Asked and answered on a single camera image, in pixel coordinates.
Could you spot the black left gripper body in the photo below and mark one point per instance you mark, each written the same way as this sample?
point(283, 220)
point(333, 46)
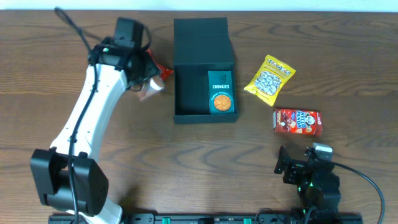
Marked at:
point(146, 68)

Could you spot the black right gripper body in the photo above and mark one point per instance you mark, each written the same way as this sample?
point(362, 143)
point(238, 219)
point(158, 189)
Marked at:
point(294, 175)

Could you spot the brown Pocky box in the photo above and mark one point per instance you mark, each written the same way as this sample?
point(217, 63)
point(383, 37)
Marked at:
point(151, 87)

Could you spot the red Hacks candy bag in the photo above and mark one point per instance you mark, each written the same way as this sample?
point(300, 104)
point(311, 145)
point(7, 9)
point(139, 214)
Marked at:
point(164, 72)

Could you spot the yellow Hacks candy bag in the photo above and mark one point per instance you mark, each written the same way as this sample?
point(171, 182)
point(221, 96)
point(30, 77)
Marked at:
point(272, 75)

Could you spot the teal Chunkies cookie box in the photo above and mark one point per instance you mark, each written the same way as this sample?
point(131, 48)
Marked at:
point(221, 96)

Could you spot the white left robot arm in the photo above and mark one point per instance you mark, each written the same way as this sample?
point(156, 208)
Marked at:
point(67, 175)

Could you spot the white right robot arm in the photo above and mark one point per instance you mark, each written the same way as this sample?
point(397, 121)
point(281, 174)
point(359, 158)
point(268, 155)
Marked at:
point(317, 185)

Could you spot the red Hello Panda box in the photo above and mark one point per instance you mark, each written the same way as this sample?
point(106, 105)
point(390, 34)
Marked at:
point(295, 121)

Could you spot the black open gift box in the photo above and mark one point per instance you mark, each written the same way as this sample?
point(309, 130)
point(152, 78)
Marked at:
point(200, 45)

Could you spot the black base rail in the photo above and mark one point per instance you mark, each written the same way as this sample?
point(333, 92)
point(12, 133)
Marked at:
point(262, 218)

